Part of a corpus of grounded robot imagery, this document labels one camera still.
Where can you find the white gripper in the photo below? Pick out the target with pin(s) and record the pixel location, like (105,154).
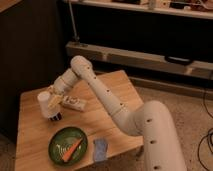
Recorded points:
(57,89)

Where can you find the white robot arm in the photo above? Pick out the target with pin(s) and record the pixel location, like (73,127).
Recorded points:
(152,120)

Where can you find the black striped eraser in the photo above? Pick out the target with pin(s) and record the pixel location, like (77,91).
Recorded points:
(57,117)

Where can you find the green plate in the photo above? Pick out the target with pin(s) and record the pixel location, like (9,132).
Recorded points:
(68,146)

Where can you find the metal pole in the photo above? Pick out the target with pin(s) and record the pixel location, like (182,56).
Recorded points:
(76,36)

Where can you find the orange carrot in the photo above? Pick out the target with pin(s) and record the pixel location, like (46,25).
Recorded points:
(71,150)

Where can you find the wooden shelf beam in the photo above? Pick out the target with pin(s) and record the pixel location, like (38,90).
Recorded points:
(138,60)

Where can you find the black handle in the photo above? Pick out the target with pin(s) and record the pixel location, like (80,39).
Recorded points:
(179,61)

